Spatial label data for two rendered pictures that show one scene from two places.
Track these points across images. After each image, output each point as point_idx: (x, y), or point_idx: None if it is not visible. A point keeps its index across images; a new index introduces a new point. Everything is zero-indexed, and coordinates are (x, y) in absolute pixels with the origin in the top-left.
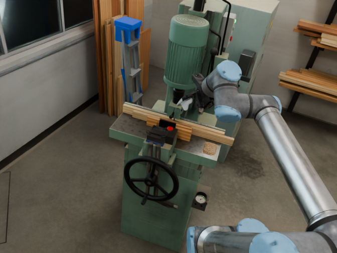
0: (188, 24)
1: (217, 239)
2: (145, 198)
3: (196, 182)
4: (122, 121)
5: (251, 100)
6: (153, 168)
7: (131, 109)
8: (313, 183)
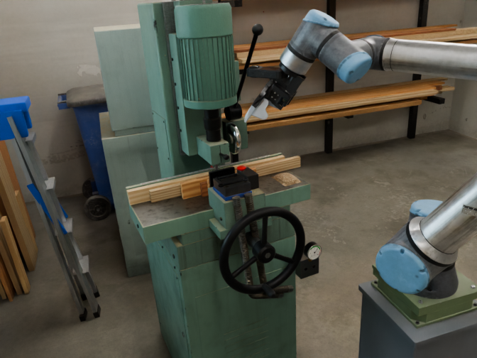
0: (211, 3)
1: (461, 202)
2: (269, 287)
3: (293, 237)
4: (147, 212)
5: (366, 40)
6: (265, 226)
7: (145, 192)
8: None
